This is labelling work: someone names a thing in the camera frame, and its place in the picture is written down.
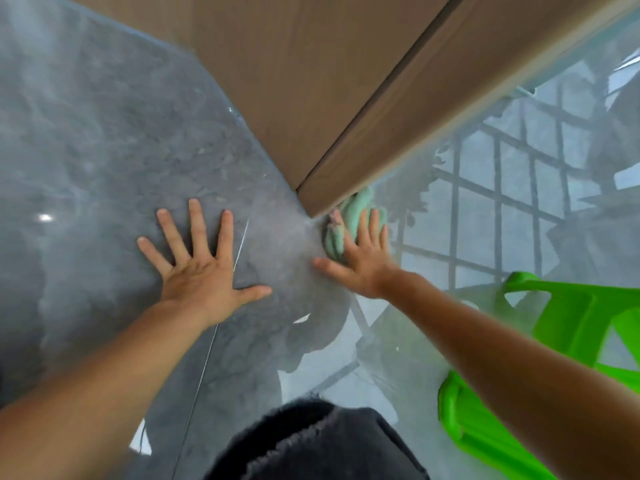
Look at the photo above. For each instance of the person's right hand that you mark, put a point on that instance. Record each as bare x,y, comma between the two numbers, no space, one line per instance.
367,269

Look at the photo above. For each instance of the person's left hand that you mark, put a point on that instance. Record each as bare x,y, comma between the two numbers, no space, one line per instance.
200,282

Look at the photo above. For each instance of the person's right thumb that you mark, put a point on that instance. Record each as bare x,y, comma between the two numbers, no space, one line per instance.
334,269

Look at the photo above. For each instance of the person's right little finger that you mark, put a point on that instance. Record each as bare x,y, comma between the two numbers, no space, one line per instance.
385,238

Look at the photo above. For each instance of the person's left little finger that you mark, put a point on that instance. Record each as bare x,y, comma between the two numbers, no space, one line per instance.
154,255

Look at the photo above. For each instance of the person's left middle finger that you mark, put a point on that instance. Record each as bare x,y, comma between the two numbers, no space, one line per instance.
200,227

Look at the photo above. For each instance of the person's right middle finger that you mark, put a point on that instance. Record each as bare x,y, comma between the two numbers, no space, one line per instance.
363,227

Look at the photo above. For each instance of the person's left thumb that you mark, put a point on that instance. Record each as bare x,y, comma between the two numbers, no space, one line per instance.
254,294

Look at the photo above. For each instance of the green cleaning cloth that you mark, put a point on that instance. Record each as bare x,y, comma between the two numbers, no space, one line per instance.
352,214

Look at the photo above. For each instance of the person's right forearm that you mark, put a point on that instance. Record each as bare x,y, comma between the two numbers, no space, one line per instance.
525,384

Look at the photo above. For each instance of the person's left forearm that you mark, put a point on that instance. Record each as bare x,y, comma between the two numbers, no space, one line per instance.
100,394

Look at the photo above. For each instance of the dark grey frayed shorts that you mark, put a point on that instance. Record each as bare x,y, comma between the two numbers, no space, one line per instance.
320,444

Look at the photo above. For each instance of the brown wooden door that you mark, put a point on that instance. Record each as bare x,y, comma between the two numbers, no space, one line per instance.
300,69

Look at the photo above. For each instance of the green plastic chair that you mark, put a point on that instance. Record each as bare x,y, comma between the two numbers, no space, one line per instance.
565,319

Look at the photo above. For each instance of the brown wooden door frame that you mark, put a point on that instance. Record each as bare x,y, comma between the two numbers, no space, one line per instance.
425,99

